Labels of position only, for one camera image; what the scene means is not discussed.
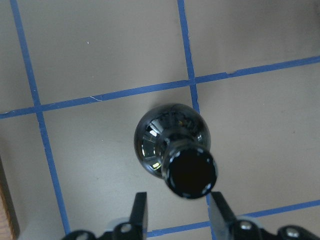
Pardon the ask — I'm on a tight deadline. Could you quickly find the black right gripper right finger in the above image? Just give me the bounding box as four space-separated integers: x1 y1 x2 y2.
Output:
209 191 237 240

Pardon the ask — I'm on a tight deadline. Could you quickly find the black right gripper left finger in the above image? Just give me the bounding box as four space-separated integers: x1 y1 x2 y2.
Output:
129 192 148 240

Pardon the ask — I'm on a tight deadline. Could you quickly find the black wine bottle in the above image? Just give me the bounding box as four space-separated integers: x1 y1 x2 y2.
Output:
133 103 218 199

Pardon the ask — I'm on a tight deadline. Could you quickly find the wooden tray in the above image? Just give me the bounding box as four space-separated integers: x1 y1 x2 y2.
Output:
0 161 20 240

